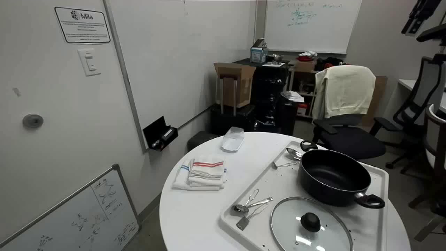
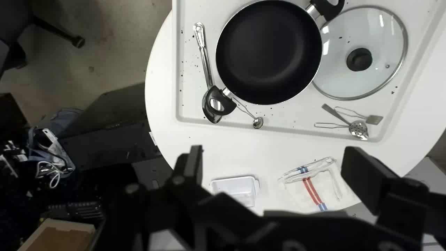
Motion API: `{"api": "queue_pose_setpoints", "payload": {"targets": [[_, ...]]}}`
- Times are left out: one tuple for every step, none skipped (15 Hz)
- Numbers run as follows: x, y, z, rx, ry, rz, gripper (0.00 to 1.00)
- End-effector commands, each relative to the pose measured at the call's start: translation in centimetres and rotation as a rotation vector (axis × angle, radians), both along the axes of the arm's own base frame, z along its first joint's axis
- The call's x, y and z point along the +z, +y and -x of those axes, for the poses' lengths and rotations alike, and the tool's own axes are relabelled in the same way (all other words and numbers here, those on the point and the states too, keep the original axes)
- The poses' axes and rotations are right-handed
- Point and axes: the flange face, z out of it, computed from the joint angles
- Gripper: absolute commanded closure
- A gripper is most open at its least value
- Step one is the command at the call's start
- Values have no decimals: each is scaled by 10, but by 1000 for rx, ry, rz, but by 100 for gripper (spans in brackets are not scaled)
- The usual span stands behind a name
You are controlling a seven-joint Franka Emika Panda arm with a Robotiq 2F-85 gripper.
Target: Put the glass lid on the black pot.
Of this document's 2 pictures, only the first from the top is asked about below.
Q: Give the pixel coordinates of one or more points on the glass lid with black knob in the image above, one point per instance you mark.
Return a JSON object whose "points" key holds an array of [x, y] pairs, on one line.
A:
{"points": [[304, 225]]}

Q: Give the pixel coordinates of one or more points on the clear plastic container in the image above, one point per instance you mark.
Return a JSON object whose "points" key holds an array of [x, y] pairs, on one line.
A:
{"points": [[233, 140]]}

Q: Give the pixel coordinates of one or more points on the cardboard box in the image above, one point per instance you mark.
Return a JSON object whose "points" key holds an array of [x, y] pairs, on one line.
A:
{"points": [[233, 84]]}

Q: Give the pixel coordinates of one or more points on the folded white striped towel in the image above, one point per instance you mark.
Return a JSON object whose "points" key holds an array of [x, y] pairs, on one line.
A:
{"points": [[201, 175]]}

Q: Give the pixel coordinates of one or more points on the black whiteboard marker holder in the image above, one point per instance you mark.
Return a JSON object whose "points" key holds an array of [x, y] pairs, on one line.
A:
{"points": [[159, 134]]}

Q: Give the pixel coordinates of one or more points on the black storage cabinet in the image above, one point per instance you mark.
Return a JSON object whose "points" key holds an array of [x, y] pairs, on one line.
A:
{"points": [[267, 87]]}

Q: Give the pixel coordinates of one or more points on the small metal measuring spoon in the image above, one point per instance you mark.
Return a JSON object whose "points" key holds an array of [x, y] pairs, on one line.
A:
{"points": [[293, 154]]}

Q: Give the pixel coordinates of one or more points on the blue tissue box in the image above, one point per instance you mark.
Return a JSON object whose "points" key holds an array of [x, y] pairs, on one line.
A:
{"points": [[258, 55]]}

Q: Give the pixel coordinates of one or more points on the office chair with cream cloth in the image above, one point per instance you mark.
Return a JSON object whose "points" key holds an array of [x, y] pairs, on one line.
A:
{"points": [[343, 95]]}

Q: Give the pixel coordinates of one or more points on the black mesh office chair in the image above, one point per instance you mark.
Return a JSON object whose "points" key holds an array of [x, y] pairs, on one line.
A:
{"points": [[409, 117]]}

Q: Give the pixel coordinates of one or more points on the wall whiteboard at back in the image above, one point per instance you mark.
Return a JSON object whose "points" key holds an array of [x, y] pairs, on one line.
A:
{"points": [[320, 25]]}

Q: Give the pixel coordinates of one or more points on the white light switch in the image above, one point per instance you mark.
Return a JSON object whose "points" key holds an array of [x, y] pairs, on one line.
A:
{"points": [[88, 62]]}

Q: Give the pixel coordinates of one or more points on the small whiteboard leaning on wall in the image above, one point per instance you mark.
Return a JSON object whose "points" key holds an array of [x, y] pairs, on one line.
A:
{"points": [[99, 216]]}

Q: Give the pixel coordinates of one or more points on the wall notice sign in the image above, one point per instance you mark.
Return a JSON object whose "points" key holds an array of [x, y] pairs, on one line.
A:
{"points": [[83, 25]]}

